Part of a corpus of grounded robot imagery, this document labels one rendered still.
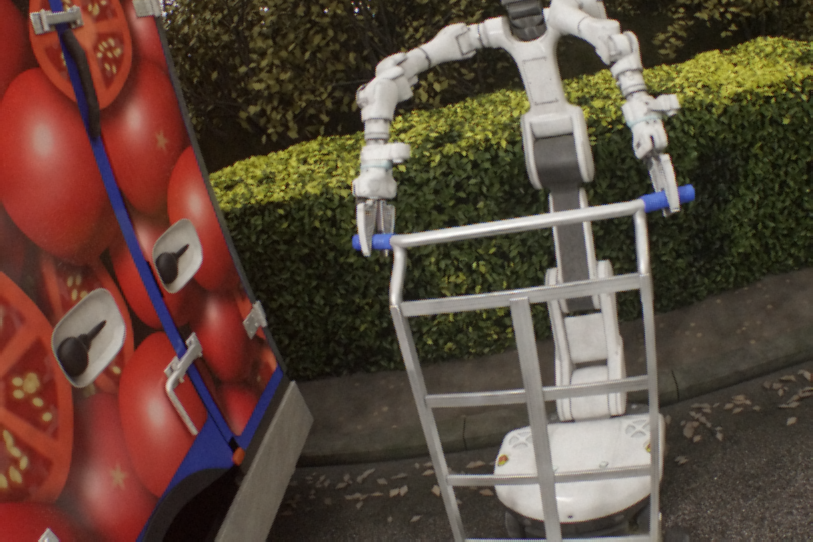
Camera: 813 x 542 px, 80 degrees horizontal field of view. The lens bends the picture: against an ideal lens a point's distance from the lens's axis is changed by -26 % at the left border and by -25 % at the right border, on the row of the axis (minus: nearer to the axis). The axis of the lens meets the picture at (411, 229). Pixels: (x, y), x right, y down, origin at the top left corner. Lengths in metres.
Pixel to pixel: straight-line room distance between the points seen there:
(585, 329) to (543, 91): 0.79
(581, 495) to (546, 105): 1.20
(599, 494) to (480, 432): 0.90
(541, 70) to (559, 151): 0.26
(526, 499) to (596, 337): 0.62
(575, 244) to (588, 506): 0.84
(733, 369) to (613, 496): 1.00
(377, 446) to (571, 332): 1.02
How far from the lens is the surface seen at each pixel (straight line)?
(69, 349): 1.42
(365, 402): 2.95
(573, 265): 2.00
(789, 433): 2.41
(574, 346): 2.14
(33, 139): 1.50
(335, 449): 2.75
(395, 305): 1.36
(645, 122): 1.29
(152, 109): 1.96
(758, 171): 2.94
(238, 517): 1.97
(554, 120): 1.98
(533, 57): 1.96
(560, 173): 1.94
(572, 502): 1.81
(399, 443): 2.65
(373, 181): 1.43
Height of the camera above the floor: 1.68
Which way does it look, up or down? 19 degrees down
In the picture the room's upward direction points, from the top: 17 degrees counter-clockwise
